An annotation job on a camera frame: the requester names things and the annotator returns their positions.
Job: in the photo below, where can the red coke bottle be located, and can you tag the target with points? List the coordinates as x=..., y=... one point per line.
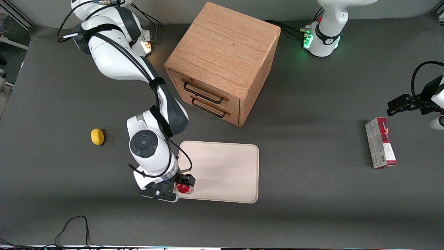
x=184, y=189

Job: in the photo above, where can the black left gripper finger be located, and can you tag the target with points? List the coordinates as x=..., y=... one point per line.
x=399, y=104

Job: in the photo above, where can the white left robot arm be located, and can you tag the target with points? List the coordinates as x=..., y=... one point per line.
x=326, y=41

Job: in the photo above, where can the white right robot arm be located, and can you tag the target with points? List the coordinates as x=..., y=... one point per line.
x=111, y=62

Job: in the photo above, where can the aluminium frame rail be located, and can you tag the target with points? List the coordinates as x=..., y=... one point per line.
x=17, y=14

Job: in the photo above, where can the wooden two-drawer cabinet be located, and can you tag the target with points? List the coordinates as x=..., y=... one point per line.
x=222, y=48

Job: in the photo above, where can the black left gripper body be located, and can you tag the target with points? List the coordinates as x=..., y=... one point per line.
x=421, y=101

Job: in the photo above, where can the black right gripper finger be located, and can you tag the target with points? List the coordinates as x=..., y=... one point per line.
x=189, y=180
x=177, y=178

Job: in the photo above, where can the beige plastic tray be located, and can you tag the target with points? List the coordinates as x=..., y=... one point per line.
x=225, y=170

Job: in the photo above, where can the yellow lemon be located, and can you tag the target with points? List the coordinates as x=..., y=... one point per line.
x=97, y=136

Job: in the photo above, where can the red plaid cardboard box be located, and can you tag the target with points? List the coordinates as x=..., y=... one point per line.
x=378, y=146

